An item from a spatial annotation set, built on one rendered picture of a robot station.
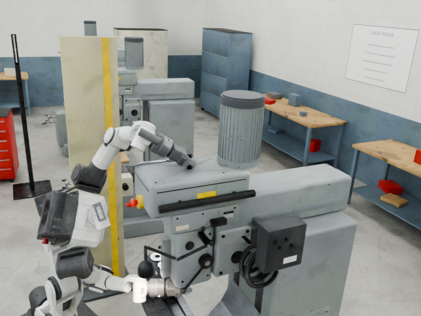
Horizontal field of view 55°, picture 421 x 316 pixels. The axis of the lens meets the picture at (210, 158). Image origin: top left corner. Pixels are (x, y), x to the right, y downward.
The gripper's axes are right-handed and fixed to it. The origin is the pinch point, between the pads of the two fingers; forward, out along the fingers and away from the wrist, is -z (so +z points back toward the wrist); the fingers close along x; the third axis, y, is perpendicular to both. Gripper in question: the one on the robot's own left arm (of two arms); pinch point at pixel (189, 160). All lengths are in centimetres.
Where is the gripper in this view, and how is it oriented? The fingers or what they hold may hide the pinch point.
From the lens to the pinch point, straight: 180.1
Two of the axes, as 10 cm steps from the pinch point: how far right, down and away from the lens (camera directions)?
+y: 5.4, -8.1, -2.3
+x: 1.5, 3.6, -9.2
